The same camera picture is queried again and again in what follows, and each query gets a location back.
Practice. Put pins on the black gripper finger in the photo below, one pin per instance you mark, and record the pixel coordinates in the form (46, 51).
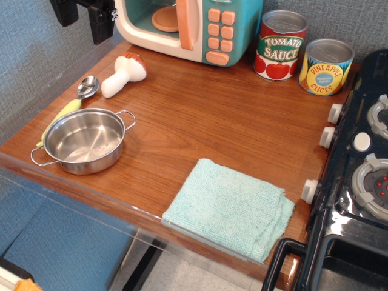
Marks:
(66, 11)
(102, 15)

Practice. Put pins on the light blue cloth napkin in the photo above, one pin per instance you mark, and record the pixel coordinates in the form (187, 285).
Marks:
(234, 212)

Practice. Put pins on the toy mushroom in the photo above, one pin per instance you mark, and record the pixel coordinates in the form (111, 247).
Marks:
(129, 67)

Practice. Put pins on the orange microwave turntable plate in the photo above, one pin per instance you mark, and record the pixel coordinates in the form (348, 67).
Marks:
(165, 19)

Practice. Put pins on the teal toy microwave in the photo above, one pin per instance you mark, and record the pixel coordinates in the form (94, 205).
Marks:
(211, 32)

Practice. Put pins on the small steel pot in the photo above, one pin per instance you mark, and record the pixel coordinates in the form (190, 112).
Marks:
(85, 141)

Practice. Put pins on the tomato sauce can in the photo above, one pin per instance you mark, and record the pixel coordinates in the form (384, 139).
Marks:
(281, 37)

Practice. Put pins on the pineapple slices can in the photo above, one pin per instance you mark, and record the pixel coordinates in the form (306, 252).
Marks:
(325, 67)

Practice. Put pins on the white stove knob upper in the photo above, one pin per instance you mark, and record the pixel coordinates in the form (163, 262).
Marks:
(334, 113)

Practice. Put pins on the white stove knob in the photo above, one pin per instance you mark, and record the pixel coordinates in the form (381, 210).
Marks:
(326, 137)
(334, 113)
(309, 189)

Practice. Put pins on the white stove knob middle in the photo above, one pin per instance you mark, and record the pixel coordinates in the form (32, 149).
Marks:
(326, 137)

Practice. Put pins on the white stove knob lower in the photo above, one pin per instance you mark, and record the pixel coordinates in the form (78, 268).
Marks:
(309, 189)

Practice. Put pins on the orange object at corner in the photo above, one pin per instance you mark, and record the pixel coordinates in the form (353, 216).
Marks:
(26, 285)

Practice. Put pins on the white round stove button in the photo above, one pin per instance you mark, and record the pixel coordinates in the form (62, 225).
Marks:
(361, 142)

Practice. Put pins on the black toy stove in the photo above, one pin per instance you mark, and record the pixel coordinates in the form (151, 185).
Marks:
(347, 228)

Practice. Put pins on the spoon with yellow handle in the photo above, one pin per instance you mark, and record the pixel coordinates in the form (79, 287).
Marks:
(87, 88)

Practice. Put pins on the black oven door handle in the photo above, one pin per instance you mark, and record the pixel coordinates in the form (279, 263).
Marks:
(285, 246)

